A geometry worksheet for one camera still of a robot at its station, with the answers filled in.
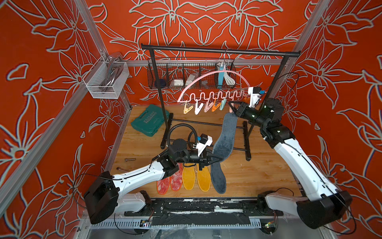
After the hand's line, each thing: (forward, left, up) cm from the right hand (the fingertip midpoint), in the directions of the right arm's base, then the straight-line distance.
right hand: (226, 102), depth 66 cm
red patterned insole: (-26, +31, -39) cm, 56 cm away
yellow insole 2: (-21, +9, -40) cm, 46 cm away
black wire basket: (+40, +26, -10) cm, 48 cm away
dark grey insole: (-20, 0, -40) cm, 45 cm away
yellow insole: (-21, +18, -39) cm, 48 cm away
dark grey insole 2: (-18, +2, -8) cm, 20 cm away
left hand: (-21, +3, -13) cm, 25 cm away
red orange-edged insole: (-22, +25, -39) cm, 51 cm away
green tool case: (+17, +46, -34) cm, 60 cm away
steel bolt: (-11, +56, -38) cm, 69 cm away
